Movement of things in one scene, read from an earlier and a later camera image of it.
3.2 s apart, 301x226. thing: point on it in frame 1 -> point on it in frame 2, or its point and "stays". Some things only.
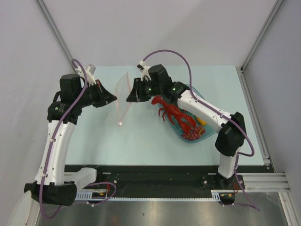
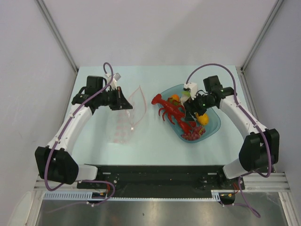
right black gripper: [137, 94] -> [191, 105]
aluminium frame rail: [270, 181] stays
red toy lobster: [177, 117] stays
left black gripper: [104, 96] -> [121, 102]
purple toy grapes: [194, 134] stays
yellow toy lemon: [201, 121] stays
